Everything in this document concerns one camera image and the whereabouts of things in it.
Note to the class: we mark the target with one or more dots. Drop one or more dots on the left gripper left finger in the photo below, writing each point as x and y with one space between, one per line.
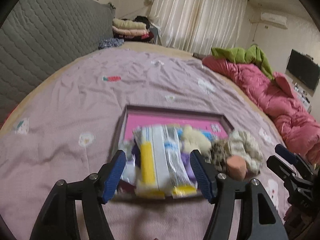
111 175

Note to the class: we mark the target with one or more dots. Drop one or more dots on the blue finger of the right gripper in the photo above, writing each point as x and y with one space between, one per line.
282 151
280 168

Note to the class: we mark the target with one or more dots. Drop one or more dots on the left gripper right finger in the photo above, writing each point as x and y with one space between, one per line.
205 174

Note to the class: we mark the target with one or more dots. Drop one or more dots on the cartoon character snack packet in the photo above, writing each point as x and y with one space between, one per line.
131 150

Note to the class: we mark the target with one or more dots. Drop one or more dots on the leopard print scrunchie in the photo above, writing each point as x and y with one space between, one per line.
219 155

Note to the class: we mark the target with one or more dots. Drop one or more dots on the plush bear pink dress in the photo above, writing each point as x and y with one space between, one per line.
236 167

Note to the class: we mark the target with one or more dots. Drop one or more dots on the cream plush bear purple bow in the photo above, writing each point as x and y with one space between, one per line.
193 139

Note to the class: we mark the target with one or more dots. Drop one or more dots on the yellow white barcode packet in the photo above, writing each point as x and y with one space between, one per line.
162 172

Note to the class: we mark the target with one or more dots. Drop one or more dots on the white floral scrunchie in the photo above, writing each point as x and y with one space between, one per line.
243 144

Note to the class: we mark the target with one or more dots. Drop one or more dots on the pink quilted duvet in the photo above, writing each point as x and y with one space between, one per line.
276 98

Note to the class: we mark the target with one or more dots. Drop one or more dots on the shallow pink-lined box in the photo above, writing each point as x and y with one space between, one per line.
134 117

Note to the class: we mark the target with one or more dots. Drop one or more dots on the lilac patterned bed sheet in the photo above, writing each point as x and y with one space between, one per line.
66 130

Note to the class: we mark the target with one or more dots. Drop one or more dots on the green fleece garment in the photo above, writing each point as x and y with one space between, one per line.
253 55

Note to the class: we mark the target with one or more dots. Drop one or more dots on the blue patterned cloth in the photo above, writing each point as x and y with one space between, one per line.
110 43

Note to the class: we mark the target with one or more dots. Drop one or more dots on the white air conditioner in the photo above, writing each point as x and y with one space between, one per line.
279 21

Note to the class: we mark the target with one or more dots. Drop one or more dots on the stack of folded clothes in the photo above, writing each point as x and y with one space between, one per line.
137 30

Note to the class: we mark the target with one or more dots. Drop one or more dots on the cream striped curtain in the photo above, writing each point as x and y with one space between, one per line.
198 25

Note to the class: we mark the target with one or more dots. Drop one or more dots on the grey quilted headboard cover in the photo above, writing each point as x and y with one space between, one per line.
41 36

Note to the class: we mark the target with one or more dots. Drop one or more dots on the black wall television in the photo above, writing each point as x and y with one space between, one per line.
304 69

